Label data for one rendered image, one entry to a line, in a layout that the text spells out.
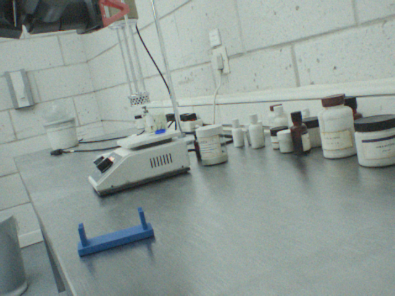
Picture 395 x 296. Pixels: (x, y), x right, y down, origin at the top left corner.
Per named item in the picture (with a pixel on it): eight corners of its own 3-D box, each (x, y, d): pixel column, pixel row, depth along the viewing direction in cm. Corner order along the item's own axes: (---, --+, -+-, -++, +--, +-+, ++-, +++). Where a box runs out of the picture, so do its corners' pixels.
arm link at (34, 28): (13, 10, 79) (23, 40, 79) (20, -8, 74) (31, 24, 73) (50, 7, 83) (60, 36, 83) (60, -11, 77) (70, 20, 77)
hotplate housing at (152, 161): (99, 198, 85) (89, 158, 84) (90, 187, 97) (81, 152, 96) (202, 168, 92) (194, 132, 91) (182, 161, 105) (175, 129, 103)
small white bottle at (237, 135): (236, 147, 108) (231, 120, 107) (233, 146, 111) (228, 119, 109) (246, 145, 108) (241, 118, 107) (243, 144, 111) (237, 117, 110)
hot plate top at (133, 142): (127, 149, 87) (126, 145, 87) (116, 144, 98) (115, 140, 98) (182, 135, 91) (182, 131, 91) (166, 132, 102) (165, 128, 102)
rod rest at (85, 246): (78, 257, 56) (71, 230, 55) (79, 248, 59) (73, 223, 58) (155, 235, 58) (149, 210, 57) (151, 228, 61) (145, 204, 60)
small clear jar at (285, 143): (292, 153, 89) (289, 132, 88) (276, 153, 92) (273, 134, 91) (301, 148, 92) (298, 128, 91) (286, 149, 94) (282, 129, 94)
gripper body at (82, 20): (78, 1, 88) (41, 4, 84) (97, -12, 80) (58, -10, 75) (85, 34, 89) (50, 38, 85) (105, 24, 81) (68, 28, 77)
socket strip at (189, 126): (191, 132, 155) (188, 120, 154) (153, 129, 191) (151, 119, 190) (204, 129, 157) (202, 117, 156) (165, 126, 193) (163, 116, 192)
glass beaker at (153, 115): (171, 134, 91) (163, 96, 90) (146, 140, 90) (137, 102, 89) (168, 132, 97) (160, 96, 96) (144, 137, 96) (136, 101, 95)
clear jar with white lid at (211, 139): (205, 161, 100) (199, 127, 98) (231, 157, 98) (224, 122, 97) (199, 168, 94) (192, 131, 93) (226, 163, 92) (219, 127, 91)
